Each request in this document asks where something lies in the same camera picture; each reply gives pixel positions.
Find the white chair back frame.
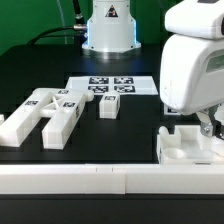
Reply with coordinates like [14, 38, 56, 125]
[0, 88, 94, 150]

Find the white tagged cube nut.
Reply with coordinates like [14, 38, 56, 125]
[164, 106, 179, 116]

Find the black cable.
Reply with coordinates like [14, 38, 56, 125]
[26, 0, 88, 46]

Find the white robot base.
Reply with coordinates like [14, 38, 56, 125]
[82, 0, 141, 59]

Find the white chair seat part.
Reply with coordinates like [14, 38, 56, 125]
[156, 125, 224, 165]

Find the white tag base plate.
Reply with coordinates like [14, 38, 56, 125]
[66, 76, 158, 95]

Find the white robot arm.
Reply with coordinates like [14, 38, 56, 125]
[160, 0, 224, 140]

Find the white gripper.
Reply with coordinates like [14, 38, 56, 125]
[160, 34, 224, 136]

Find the white front fence rail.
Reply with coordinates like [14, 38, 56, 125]
[0, 164, 224, 194]

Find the white part at left edge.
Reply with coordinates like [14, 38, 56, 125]
[0, 115, 4, 125]

